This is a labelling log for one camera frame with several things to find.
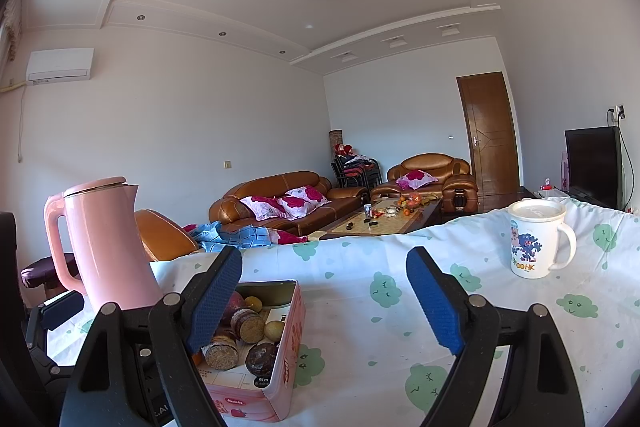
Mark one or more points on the stacked black chairs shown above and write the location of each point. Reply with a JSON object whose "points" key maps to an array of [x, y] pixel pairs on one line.
{"points": [[355, 172]]}

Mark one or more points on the brown leather seat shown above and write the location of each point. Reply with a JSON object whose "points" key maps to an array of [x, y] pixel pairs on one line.
{"points": [[165, 234]]}

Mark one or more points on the brown leather armchair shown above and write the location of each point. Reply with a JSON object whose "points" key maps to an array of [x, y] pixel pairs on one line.
{"points": [[430, 162]]}

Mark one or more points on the white wall socket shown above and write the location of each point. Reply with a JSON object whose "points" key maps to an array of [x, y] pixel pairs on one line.
{"points": [[620, 112]]}

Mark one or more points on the wooden coffee table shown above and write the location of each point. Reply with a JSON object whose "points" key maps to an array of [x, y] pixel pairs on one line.
{"points": [[385, 219]]}

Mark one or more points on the pink kettle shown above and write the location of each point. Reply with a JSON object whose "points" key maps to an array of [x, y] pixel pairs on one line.
{"points": [[110, 247]]}

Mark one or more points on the white lidded mug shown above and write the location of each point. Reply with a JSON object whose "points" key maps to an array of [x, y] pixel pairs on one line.
{"points": [[532, 242]]}

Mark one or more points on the white tablecloth green cloud print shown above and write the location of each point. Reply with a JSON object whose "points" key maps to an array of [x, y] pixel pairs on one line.
{"points": [[360, 332]]}

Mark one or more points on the blue plaid blanket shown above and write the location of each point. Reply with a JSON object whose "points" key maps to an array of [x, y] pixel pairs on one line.
{"points": [[235, 237]]}

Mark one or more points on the brown wooden door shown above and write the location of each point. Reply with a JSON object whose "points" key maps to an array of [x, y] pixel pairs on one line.
{"points": [[487, 132]]}

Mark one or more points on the pink floral pillow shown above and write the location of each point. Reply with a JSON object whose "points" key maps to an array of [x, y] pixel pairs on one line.
{"points": [[267, 208], [305, 199], [416, 179]]}

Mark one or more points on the pink tin box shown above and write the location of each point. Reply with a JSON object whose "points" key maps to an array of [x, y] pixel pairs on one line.
{"points": [[280, 387]]}

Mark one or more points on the purple round root vegetable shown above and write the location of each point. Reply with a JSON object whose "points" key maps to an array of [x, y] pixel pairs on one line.
{"points": [[232, 307]]}

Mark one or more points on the printed paper liner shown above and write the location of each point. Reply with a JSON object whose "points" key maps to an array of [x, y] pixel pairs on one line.
{"points": [[225, 378]]}

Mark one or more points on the black television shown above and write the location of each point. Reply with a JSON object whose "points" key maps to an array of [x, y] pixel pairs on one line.
{"points": [[592, 167]]}

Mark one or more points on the yellow-brown round fruit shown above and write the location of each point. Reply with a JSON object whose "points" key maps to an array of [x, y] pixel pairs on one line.
{"points": [[274, 330]]}

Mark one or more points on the purple padded stool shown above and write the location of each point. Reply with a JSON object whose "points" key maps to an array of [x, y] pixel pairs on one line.
{"points": [[42, 274]]}

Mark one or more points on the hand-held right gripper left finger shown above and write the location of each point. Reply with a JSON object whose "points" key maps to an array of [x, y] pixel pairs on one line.
{"points": [[215, 302]]}

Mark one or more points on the dark brown passion fruit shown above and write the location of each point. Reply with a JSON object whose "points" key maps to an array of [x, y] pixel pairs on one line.
{"points": [[261, 358]]}

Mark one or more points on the white air conditioner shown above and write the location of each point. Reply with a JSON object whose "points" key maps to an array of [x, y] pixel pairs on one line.
{"points": [[60, 64]]}

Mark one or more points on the beige curtain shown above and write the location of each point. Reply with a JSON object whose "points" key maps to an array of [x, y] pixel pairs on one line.
{"points": [[10, 32]]}

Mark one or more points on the brown leather sofa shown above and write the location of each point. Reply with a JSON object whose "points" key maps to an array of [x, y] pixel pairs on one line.
{"points": [[280, 182]]}

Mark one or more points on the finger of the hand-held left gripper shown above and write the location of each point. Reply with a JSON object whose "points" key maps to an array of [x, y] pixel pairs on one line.
{"points": [[62, 309], [40, 342]]}

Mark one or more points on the tall patterned vase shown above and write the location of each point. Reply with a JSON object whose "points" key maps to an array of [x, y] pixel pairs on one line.
{"points": [[335, 142]]}

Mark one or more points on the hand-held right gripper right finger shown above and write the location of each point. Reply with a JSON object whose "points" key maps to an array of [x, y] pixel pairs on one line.
{"points": [[435, 302]]}

